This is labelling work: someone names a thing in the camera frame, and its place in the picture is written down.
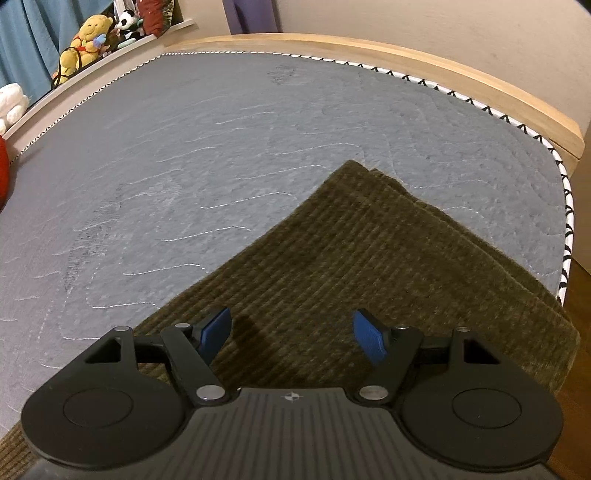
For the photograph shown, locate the white plush toy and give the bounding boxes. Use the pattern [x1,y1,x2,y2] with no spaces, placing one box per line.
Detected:
[0,82,29,136]

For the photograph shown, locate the olive corduroy pants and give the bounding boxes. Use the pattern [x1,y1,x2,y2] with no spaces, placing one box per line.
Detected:
[0,159,582,480]

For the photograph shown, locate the yellow bear plush toy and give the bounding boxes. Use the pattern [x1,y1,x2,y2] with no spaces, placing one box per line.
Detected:
[76,13,115,52]

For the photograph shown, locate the grey quilted mattress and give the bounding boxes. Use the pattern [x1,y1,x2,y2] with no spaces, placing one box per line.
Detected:
[0,50,576,445]

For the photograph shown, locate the dark red cushion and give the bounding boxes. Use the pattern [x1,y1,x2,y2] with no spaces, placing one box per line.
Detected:
[137,0,177,38]

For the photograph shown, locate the blue curtain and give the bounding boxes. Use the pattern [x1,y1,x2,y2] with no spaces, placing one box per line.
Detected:
[0,0,117,99]

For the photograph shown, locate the panda plush toy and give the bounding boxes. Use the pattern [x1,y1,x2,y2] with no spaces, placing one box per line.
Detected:
[113,9,144,41]

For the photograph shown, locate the purple box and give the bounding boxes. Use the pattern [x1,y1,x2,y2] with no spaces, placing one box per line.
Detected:
[222,0,284,36]

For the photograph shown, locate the black cable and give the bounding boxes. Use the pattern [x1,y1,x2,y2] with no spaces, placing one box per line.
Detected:
[49,46,84,90]

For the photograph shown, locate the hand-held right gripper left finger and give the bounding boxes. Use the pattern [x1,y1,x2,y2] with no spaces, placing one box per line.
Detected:
[84,307,233,408]

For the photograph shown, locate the wooden bed frame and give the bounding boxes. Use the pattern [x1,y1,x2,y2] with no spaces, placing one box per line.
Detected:
[159,33,586,172]

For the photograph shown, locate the folded red quilt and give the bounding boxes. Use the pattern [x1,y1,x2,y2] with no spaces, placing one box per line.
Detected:
[0,137,13,210]

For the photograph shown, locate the yellow lion plush toy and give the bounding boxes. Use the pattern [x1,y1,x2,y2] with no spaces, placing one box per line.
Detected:
[56,42,101,80]

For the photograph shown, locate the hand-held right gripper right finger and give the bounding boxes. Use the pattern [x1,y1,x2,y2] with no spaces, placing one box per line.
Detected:
[352,308,505,408]

